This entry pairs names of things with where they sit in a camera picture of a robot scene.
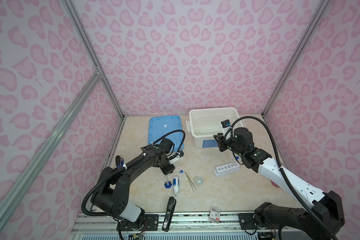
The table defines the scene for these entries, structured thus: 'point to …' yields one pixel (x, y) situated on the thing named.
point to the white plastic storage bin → (204, 123)
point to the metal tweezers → (190, 181)
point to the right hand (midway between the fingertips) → (216, 134)
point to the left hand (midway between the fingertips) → (169, 165)
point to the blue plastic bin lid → (159, 125)
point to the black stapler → (171, 206)
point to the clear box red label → (214, 214)
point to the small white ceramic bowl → (199, 181)
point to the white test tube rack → (227, 169)
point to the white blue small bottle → (176, 185)
